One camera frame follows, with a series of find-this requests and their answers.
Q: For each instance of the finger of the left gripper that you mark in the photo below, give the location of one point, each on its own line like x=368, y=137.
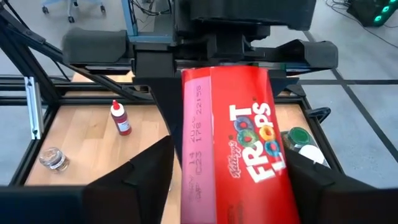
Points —
x=171, y=105
x=283, y=81

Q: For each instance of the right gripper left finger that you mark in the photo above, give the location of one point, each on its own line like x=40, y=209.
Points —
x=143, y=193

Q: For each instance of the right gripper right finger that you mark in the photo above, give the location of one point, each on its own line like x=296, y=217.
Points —
x=329, y=199

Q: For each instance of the green lid spice jar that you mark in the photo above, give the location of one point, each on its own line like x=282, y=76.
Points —
x=299, y=136

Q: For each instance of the red Froot Loops box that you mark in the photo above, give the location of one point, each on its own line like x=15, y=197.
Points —
x=242, y=140

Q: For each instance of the red food colouring bottle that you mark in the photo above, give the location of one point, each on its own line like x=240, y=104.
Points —
x=122, y=123

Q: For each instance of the small clear glass jar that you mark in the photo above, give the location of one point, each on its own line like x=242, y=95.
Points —
x=54, y=159

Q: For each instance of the blue metal stand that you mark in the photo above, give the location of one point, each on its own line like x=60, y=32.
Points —
x=130, y=18

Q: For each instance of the black computer with teal lights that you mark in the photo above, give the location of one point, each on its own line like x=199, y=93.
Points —
x=367, y=12

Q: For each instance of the office chair base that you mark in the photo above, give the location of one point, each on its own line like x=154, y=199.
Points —
x=71, y=19

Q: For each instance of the silver metal bracket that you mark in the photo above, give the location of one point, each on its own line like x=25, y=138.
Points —
x=32, y=109

